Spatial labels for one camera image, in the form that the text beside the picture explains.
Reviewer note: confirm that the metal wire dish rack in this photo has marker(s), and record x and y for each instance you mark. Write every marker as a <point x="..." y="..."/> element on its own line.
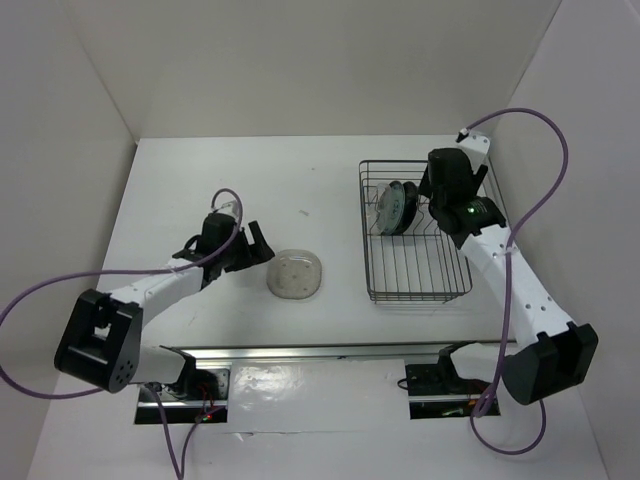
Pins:
<point x="421" y="265"/>

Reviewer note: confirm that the black round plate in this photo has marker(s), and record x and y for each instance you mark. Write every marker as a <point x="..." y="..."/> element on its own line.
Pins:
<point x="410" y="208"/>

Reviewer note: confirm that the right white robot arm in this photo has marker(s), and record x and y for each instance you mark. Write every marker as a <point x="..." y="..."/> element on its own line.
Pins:
<point x="555" y="353"/>

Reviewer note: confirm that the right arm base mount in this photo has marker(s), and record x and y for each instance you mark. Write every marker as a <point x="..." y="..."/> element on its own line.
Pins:
<point x="433" y="393"/>

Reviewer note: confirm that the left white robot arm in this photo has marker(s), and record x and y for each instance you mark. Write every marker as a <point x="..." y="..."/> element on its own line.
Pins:
<point x="102" y="343"/>

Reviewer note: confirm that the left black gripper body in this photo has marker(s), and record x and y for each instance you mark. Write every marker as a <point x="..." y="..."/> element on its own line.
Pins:
<point x="238" y="249"/>

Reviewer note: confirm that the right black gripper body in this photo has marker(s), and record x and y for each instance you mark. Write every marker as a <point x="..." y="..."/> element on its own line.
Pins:
<point x="426" y="190"/>

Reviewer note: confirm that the frosted beige glass plate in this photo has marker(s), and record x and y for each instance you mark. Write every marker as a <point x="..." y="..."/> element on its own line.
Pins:
<point x="294" y="274"/>

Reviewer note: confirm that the aluminium front rail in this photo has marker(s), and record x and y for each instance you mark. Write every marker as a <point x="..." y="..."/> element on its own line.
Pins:
<point x="403" y="350"/>

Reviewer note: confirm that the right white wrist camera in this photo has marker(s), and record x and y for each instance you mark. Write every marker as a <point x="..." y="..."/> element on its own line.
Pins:
<point x="475" y="144"/>

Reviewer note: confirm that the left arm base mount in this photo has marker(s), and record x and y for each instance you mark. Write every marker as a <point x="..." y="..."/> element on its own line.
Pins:
<point x="206" y="394"/>

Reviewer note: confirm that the clear ribbed glass plate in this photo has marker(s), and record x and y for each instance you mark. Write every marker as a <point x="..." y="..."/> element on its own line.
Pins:
<point x="381" y="210"/>

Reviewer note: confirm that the blue patterned ceramic plate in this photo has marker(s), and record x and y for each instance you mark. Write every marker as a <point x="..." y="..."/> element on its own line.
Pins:
<point x="399" y="198"/>

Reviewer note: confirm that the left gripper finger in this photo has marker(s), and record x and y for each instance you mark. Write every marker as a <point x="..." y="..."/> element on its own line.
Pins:
<point x="260" y="247"/>
<point x="243" y="262"/>

